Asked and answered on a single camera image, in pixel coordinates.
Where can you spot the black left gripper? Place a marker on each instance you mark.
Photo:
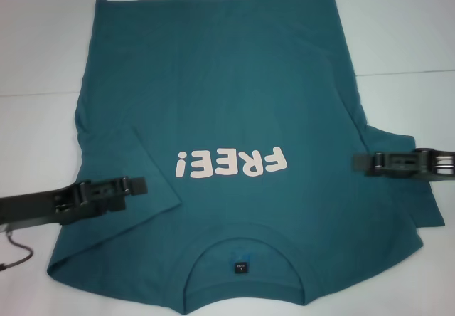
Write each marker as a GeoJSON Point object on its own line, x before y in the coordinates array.
{"type": "Point", "coordinates": [32, 207]}

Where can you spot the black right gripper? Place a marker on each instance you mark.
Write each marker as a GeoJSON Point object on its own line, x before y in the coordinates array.
{"type": "Point", "coordinates": [444, 175]}

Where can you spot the teal t-shirt with FREE print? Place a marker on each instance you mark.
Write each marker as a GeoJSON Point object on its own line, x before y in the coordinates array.
{"type": "Point", "coordinates": [227, 81]}

